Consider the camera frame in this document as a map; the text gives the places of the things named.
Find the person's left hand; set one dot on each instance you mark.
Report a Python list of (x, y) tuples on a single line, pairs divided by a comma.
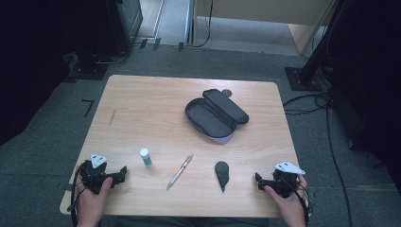
[(91, 201)]

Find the black tape strip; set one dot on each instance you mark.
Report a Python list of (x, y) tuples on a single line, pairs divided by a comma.
[(64, 186)]

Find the dark curtain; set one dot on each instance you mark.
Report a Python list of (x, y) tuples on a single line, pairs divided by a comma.
[(34, 63), (375, 78)]

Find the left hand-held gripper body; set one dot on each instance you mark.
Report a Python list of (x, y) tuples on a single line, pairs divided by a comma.
[(91, 176)]

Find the black teardrop-shaped tool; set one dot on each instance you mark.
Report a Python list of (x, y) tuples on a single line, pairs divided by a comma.
[(222, 173)]

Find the light wooden desk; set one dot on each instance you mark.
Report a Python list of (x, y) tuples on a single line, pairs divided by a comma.
[(252, 12)]

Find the black stand base plate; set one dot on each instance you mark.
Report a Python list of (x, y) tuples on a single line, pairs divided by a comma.
[(88, 67)]

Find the person's right hand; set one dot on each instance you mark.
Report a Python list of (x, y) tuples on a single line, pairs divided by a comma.
[(290, 206)]

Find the black metal stand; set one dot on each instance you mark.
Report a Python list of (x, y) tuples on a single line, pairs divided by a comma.
[(318, 47)]

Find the person's dark trousers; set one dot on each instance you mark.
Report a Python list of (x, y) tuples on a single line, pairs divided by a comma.
[(189, 222)]

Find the silver pen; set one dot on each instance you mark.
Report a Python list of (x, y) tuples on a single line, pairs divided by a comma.
[(179, 172)]

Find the black pencil case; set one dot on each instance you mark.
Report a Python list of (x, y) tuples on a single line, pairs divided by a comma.
[(214, 115)]

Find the round dark table grommet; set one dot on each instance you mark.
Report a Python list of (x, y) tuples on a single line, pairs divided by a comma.
[(227, 92)]

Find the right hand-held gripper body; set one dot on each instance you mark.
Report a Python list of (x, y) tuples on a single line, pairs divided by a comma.
[(283, 184)]

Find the black cabinet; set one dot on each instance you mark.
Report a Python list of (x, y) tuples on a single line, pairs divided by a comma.
[(126, 22)]

